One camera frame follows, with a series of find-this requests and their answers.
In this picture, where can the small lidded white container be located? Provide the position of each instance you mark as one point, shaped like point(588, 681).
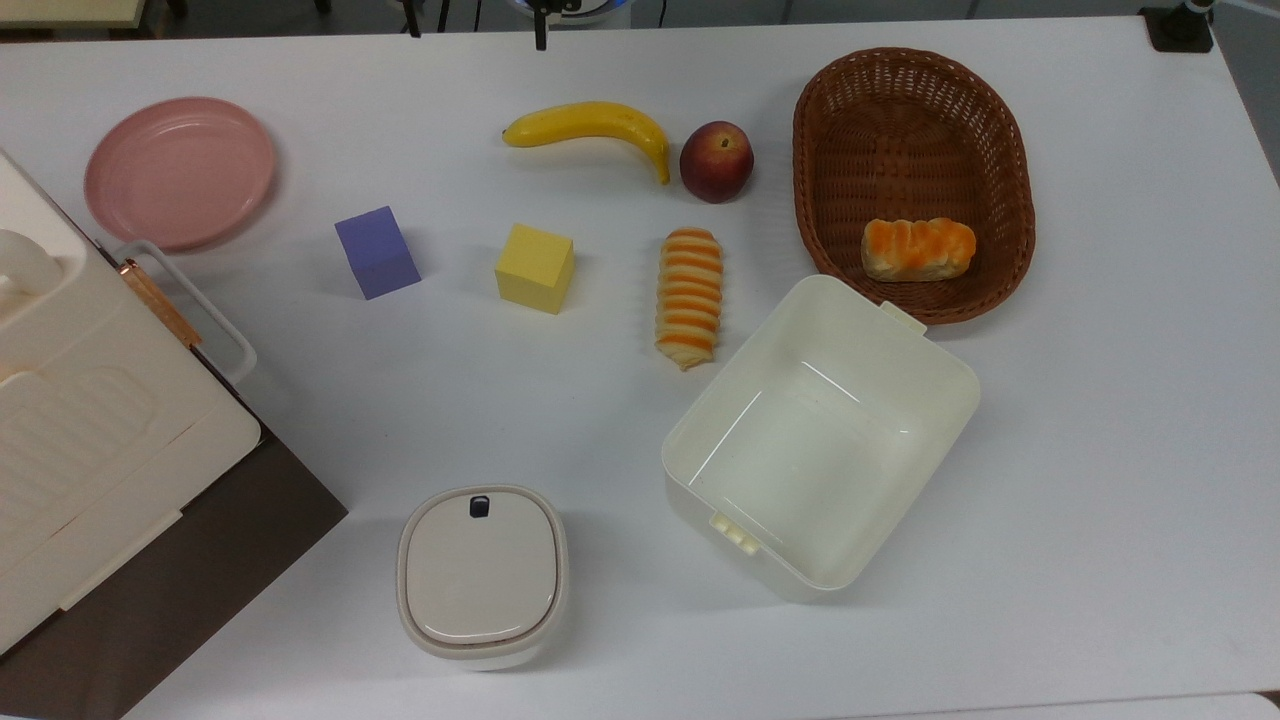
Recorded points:
point(480, 575)

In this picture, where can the dark brown board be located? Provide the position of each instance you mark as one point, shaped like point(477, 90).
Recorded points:
point(200, 580)

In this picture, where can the red apple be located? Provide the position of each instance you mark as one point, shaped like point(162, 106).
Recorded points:
point(717, 162)

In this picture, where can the large white appliance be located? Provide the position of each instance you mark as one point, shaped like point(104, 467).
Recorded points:
point(90, 430)

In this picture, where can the yellow cube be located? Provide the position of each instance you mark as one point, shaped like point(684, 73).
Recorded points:
point(535, 268)

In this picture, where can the long striped bread roll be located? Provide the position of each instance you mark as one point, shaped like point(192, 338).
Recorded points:
point(690, 300)

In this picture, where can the short orange bread loaf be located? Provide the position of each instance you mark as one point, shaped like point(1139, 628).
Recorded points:
point(918, 250)

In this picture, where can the beige side table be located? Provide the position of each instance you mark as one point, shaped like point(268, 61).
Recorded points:
point(60, 10)

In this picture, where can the purple cube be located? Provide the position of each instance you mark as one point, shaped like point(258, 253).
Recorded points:
point(377, 252)

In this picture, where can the yellow banana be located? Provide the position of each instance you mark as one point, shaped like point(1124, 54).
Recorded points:
point(600, 122)

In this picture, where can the black clamp mount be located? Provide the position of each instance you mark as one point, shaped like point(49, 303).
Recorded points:
point(1178, 28)

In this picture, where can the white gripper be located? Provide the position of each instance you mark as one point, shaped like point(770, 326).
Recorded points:
point(552, 5)

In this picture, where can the pink plate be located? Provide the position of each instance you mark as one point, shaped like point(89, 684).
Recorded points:
point(180, 172)

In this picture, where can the brown wicker basket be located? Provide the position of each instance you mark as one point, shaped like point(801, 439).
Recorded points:
point(900, 140)

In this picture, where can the open white plastic box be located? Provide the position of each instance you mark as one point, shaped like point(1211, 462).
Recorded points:
point(810, 450)

